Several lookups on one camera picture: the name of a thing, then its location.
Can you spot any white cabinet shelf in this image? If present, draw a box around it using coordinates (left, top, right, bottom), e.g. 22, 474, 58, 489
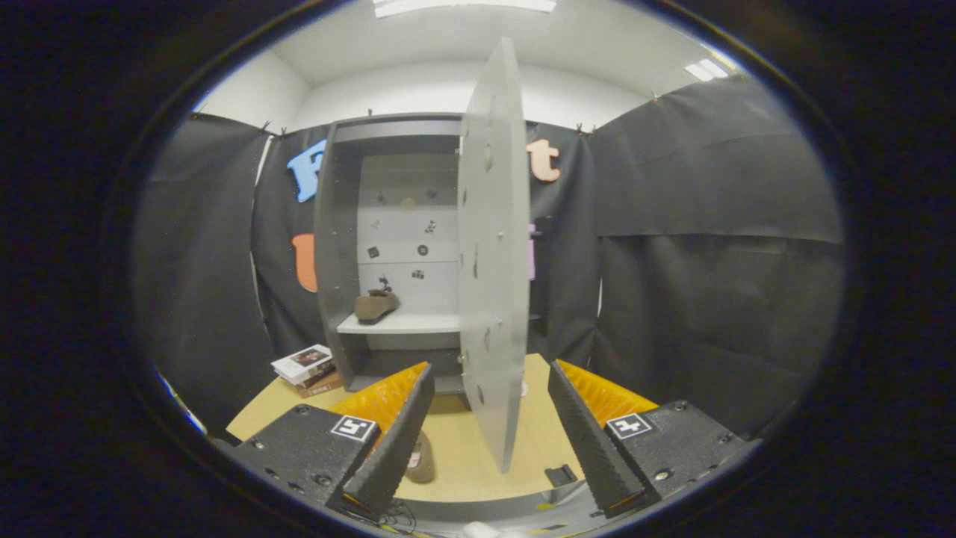
336, 312, 462, 335

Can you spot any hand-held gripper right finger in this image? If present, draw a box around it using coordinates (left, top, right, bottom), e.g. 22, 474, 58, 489
547, 359, 763, 519

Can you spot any grey shoe cabinet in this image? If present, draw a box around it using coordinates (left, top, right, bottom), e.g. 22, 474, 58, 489
314, 112, 542, 397

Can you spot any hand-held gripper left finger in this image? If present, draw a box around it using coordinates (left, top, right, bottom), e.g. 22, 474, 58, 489
228, 362, 436, 518

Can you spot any brown book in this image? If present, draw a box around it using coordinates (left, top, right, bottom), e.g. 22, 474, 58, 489
297, 371, 344, 398

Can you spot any black backdrop cloth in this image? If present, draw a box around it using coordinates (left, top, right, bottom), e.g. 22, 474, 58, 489
134, 75, 845, 442

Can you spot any long ceiling light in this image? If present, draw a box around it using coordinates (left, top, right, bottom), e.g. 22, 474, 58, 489
373, 0, 557, 17

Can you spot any brown shoe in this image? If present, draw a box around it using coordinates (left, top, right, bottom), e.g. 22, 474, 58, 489
354, 288, 400, 324
403, 430, 436, 484

